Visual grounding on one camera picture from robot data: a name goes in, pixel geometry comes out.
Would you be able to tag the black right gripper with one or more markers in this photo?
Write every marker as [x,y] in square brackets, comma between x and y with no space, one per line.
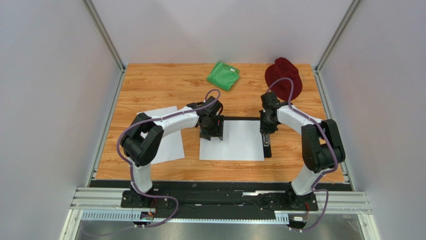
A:
[266,130]

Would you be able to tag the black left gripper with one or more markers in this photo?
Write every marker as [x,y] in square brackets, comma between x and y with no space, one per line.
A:
[215,132]

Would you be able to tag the black clipboard folder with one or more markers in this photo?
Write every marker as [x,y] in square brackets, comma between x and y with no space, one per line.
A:
[267,151]

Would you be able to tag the white paper sheet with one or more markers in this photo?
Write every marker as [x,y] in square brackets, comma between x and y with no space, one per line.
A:
[241,141]
[171,147]

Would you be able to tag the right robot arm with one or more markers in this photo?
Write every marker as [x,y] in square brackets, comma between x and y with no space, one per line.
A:
[322,147]

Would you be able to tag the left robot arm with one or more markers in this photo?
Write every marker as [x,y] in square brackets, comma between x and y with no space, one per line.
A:
[139,144]

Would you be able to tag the green folded cloth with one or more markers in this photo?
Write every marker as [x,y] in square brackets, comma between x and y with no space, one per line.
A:
[223,76]

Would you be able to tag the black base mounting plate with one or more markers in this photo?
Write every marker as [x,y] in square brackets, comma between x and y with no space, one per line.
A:
[207,200]

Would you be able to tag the aluminium frame rail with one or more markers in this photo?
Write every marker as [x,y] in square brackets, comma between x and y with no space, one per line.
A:
[343,214]

